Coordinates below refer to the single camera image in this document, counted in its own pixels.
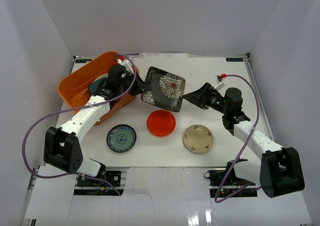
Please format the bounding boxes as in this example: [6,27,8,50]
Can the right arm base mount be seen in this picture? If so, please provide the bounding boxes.
[203,161,258,198]

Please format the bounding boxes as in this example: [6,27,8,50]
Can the teal square plate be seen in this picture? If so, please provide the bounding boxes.
[88,79,106,95]

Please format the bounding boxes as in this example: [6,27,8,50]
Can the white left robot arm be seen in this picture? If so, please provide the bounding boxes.
[43,65,148,185]

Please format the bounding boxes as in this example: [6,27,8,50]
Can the white round plate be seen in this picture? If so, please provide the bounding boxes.
[93,73,109,83]

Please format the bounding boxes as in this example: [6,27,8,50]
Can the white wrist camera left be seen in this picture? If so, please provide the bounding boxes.
[116,59,134,74]

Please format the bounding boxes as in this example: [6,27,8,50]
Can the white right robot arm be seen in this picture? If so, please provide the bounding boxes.
[183,83,305,198]

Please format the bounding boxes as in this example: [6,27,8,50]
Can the orange round plate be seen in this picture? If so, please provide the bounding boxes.
[146,110,176,137]

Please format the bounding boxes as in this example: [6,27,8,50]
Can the beige patterned round plate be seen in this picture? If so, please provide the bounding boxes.
[182,124,215,154]

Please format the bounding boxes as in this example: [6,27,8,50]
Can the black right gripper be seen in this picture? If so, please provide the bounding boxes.
[182,83,230,115]

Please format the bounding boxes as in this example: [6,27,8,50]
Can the blue white patterned plate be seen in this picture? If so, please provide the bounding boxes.
[106,124,137,153]

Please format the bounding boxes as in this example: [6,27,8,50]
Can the orange plastic bin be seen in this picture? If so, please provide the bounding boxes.
[56,51,136,127]

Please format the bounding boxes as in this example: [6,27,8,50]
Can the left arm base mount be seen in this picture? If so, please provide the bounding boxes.
[73,168,127,196]

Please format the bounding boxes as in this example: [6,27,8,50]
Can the black floral square plate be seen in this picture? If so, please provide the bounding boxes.
[140,67,186,112]

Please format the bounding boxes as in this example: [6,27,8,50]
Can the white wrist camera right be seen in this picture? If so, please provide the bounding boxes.
[214,74,227,91]

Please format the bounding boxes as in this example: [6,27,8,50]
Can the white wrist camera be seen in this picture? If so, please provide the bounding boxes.
[214,74,227,91]
[116,59,134,74]

